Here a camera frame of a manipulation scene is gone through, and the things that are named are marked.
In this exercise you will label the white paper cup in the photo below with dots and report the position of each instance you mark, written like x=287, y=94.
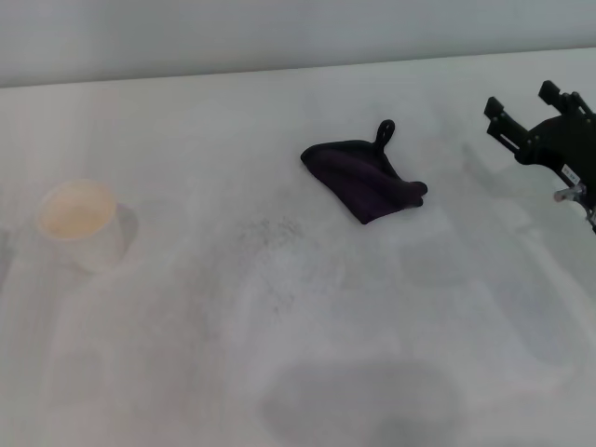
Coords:
x=84, y=223

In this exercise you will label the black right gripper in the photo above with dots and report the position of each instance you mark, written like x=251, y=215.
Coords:
x=554, y=144

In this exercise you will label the purple rag with black trim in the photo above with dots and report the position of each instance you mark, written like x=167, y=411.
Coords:
x=363, y=181

